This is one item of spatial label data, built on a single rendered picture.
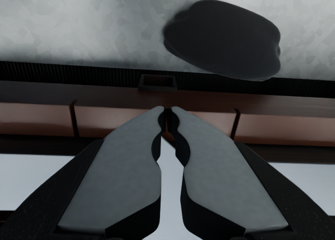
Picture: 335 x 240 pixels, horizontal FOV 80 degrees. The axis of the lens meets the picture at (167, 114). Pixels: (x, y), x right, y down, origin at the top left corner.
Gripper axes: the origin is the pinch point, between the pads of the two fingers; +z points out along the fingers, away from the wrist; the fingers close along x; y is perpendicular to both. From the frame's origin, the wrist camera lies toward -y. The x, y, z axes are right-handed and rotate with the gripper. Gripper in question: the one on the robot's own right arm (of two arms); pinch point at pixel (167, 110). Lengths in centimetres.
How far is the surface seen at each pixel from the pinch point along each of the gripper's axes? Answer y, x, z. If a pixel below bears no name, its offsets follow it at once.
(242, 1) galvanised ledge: -6.5, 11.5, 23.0
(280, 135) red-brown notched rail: 7.4, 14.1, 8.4
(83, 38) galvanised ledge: -0.3, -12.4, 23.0
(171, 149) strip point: 7.5, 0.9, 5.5
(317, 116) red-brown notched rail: 4.8, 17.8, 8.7
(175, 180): 11.9, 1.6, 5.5
